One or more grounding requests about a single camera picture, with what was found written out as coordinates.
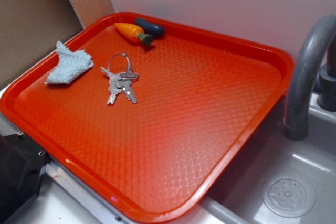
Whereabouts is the grey curved faucet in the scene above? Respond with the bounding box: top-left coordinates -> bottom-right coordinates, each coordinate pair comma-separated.
283,14 -> 335,141

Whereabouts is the orange toy carrot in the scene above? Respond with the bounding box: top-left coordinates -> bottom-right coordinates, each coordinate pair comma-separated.
113,23 -> 154,45

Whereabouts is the round sink drain strainer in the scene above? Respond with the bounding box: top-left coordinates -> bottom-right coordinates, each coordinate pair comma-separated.
262,173 -> 316,218

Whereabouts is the silver key bunch on ring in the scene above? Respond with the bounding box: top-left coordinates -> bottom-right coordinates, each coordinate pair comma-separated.
100,52 -> 139,105

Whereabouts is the dark grey faucet handle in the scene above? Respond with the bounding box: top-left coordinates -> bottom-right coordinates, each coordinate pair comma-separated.
317,39 -> 335,112

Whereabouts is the red plastic tray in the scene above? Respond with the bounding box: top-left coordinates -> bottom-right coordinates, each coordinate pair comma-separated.
1,13 -> 293,223

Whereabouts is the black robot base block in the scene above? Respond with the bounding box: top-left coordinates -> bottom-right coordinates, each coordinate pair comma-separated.
1,134 -> 48,223

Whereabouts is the dark grey curved toy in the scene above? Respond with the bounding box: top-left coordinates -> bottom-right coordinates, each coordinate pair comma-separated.
134,17 -> 165,38

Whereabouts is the grey plastic sink basin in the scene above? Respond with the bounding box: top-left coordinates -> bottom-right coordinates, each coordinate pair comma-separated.
204,98 -> 336,224

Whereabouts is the light blue cloth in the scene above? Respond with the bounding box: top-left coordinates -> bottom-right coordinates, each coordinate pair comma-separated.
45,41 -> 94,84

